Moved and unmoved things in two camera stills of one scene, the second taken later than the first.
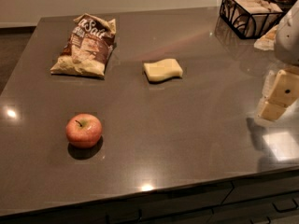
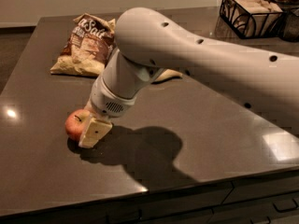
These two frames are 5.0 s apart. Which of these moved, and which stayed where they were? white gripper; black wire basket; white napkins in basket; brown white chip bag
Moved: white gripper
Stayed: black wire basket; white napkins in basket; brown white chip bag
